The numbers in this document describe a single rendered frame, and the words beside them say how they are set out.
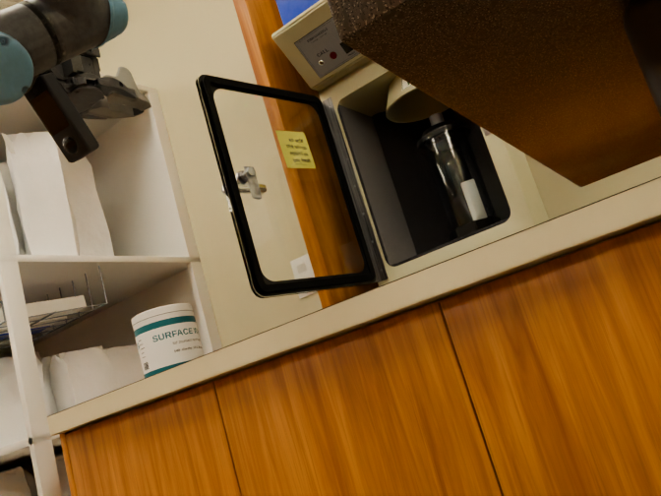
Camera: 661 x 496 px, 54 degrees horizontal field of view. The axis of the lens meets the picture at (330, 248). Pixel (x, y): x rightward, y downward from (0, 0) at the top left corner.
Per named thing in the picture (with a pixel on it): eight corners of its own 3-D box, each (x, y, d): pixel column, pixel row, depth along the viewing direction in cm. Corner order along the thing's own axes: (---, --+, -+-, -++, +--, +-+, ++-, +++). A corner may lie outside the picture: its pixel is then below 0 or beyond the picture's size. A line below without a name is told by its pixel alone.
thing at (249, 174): (264, 197, 107) (255, 165, 108) (254, 196, 106) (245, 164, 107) (257, 202, 108) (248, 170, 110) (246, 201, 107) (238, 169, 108)
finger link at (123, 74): (154, 70, 100) (102, 55, 92) (163, 103, 99) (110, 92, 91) (143, 80, 102) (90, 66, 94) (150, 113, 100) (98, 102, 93)
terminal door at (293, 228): (379, 282, 123) (320, 96, 132) (256, 298, 101) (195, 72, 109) (375, 283, 124) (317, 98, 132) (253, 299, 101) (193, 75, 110)
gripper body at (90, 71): (102, 42, 93) (23, 16, 82) (115, 96, 91) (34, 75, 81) (72, 69, 96) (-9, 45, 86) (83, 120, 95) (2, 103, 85)
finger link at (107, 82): (140, 84, 94) (86, 70, 87) (143, 93, 94) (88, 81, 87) (121, 99, 97) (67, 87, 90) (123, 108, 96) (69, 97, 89)
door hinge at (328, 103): (377, 282, 125) (321, 102, 134) (389, 278, 124) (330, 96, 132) (373, 282, 124) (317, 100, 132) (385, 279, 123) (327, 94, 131)
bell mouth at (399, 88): (410, 129, 143) (402, 106, 144) (482, 91, 134) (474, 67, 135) (370, 113, 128) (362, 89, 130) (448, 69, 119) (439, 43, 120)
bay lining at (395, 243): (440, 266, 145) (392, 124, 152) (551, 222, 131) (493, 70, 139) (387, 267, 124) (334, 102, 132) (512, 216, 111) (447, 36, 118)
